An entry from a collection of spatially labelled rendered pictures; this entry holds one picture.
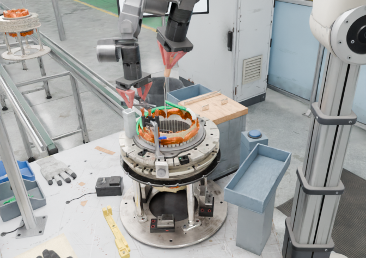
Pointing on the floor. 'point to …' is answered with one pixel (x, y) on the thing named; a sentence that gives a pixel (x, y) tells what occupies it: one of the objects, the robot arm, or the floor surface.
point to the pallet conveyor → (34, 128)
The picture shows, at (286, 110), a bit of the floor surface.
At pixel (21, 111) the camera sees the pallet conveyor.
